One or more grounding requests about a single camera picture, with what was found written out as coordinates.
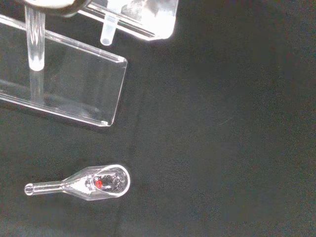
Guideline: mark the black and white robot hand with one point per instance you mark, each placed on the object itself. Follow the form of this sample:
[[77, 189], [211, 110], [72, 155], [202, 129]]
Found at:
[[56, 4]]

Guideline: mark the black bench cloth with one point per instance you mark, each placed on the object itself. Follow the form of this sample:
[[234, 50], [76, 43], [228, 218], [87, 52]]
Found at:
[[222, 148]]

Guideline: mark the clear glass weighing funnel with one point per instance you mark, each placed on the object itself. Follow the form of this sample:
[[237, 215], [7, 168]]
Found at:
[[98, 184]]

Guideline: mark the clear acrylic funnel stand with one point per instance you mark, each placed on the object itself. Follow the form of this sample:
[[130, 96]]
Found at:
[[79, 89]]

